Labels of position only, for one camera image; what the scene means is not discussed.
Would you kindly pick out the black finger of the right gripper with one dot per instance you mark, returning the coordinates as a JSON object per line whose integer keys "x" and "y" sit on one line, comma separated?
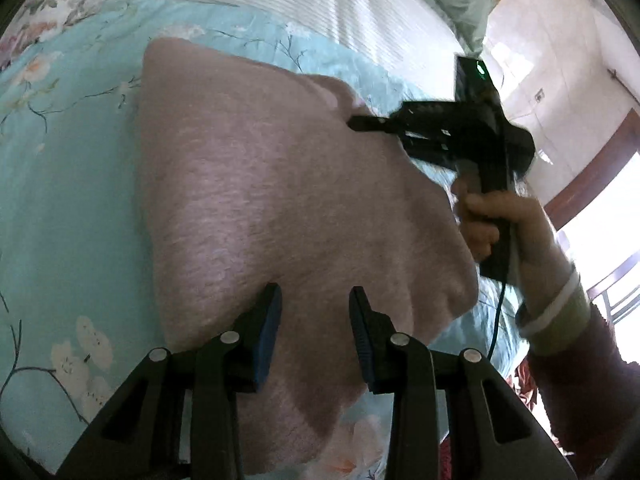
{"x": 372, "y": 123}

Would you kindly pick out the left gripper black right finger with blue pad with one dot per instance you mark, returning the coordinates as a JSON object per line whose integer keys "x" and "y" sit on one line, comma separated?
{"x": 456, "y": 398}

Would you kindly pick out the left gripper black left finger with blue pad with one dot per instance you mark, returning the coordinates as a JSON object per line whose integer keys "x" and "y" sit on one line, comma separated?
{"x": 175, "y": 415}

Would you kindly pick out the mauve knit sweater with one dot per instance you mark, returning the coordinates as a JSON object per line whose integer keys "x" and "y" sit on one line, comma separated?
{"x": 250, "y": 175}

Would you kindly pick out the dark red sleeved forearm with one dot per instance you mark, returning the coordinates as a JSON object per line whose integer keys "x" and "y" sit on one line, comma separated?
{"x": 590, "y": 393}

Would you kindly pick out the person's right hand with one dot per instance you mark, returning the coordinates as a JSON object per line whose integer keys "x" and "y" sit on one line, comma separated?
{"x": 543, "y": 269}

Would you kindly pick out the white pink floral cloth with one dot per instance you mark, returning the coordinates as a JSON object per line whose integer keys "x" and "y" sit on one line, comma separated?
{"x": 37, "y": 21}

